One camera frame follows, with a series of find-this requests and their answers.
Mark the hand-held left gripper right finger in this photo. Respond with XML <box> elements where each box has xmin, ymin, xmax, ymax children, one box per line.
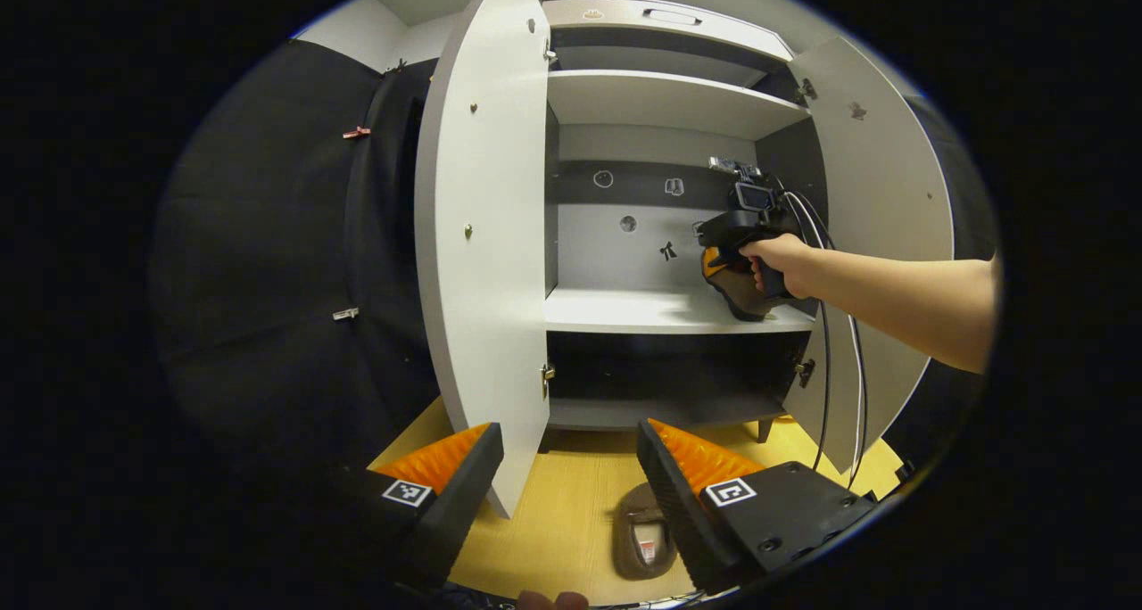
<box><xmin>636</xmin><ymin>417</ymin><xmax>880</xmax><ymax>593</ymax></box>

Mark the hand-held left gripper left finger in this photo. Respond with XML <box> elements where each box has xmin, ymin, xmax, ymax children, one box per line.
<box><xmin>343</xmin><ymin>421</ymin><xmax>505</xmax><ymax>593</ymax></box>

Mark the brown fuzzy slipper shoe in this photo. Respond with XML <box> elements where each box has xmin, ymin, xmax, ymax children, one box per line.
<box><xmin>709</xmin><ymin>251</ymin><xmax>786</xmax><ymax>323</ymax></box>
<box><xmin>612</xmin><ymin>482</ymin><xmax>683</xmax><ymax>581</ymax></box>

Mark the white shoe cabinet door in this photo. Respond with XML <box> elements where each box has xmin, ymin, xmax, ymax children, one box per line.
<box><xmin>783</xmin><ymin>37</ymin><xmax>956</xmax><ymax>474</ymax></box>
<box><xmin>414</xmin><ymin>0</ymin><xmax>552</xmax><ymax>519</ymax></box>

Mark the white cabinet shelf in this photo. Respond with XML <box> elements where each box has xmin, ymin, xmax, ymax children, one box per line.
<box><xmin>547</xmin><ymin>69</ymin><xmax>811</xmax><ymax>141</ymax></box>
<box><xmin>544</xmin><ymin>286</ymin><xmax>817</xmax><ymax>335</ymax></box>

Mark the black backdrop cloth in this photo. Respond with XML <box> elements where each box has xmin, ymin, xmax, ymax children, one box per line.
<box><xmin>150</xmin><ymin>39</ymin><xmax>1000</xmax><ymax>495</ymax></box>

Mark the black cable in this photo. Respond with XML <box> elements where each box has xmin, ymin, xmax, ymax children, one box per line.
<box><xmin>785</xmin><ymin>195</ymin><xmax>835</xmax><ymax>473</ymax></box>

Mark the white cable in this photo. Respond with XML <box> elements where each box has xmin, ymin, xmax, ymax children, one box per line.
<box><xmin>790</xmin><ymin>191</ymin><xmax>871</xmax><ymax>490</ymax></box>

